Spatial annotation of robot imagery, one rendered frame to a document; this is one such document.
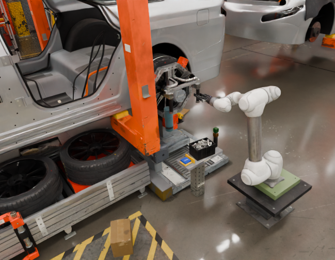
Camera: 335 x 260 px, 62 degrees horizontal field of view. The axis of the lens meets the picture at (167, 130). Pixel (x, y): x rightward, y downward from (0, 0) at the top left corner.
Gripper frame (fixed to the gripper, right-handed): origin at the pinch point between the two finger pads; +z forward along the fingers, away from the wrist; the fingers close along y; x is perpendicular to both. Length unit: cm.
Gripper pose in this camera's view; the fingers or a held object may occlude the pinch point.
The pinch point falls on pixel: (197, 94)
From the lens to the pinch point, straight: 281.4
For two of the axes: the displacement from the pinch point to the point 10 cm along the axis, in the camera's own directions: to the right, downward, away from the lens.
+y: 8.0, -3.5, 4.9
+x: -0.6, -8.5, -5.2
